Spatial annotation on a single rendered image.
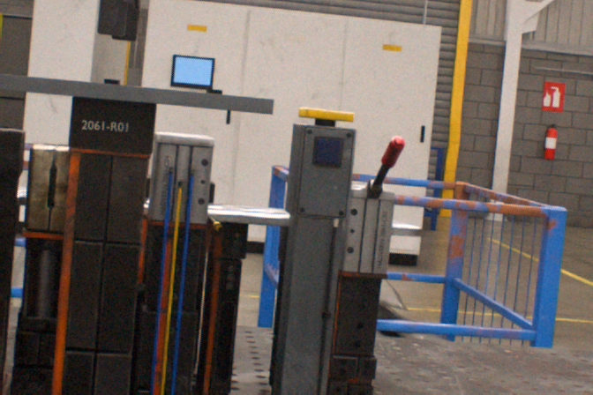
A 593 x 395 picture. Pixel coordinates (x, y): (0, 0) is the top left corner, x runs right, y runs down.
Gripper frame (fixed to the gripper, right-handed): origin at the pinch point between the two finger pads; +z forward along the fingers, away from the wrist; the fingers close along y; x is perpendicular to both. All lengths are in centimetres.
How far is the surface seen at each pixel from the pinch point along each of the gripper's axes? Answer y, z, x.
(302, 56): 814, -42, -4
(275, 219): 29.8, 23.4, -19.9
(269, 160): 812, 44, 14
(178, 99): -4.0, 7.6, -8.5
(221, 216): 28.3, 23.5, -12.1
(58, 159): 13.0, 16.8, 8.8
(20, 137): 8.7, 14.3, 13.0
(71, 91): -6.4, 7.8, 3.7
